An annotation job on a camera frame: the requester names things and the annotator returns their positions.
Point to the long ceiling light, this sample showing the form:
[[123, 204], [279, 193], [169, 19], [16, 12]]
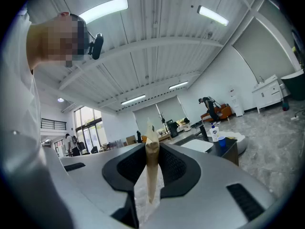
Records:
[[212, 15], [104, 8], [133, 99], [178, 85]]

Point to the white water dispenser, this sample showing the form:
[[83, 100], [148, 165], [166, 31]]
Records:
[[236, 102]]

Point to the dark freestanding bathtub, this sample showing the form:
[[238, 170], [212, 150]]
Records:
[[295, 85]]

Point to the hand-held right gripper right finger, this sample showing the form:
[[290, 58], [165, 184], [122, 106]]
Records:
[[205, 190]]

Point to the black railing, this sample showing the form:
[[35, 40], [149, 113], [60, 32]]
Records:
[[53, 124]]

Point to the person's white shirt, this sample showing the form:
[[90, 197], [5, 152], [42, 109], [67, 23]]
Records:
[[16, 104]]

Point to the round ceiling light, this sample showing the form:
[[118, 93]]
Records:
[[60, 100]]

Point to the white soap bottle blue pump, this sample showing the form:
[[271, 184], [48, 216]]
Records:
[[215, 134]]

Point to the black coat stand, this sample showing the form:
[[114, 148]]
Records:
[[162, 120]]

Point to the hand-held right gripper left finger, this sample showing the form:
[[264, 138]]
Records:
[[90, 175]]

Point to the orange sofa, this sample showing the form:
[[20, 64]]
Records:
[[224, 110]]

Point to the white power strip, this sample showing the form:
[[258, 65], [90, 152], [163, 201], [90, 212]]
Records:
[[295, 117]]

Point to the black vanity cabinet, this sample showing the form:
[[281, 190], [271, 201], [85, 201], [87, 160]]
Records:
[[231, 147]]

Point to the white drawer cabinet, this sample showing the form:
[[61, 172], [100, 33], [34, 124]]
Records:
[[268, 93]]

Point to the black faucet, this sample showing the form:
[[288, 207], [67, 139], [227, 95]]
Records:
[[204, 133]]

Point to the black head-worn camera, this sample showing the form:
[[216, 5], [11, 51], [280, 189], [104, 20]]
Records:
[[97, 46]]

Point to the person's head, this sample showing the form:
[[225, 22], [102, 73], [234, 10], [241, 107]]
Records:
[[50, 42]]

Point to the white sink basin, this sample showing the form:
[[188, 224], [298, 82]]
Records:
[[197, 145]]

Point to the glass entrance doors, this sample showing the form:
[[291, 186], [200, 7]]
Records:
[[89, 128]]

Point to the round waste bin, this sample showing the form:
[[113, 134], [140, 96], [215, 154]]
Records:
[[285, 105]]

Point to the white round side table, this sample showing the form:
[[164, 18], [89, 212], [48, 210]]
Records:
[[184, 126]]

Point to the blue plastic cup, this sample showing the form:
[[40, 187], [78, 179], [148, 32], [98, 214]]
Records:
[[221, 141]]

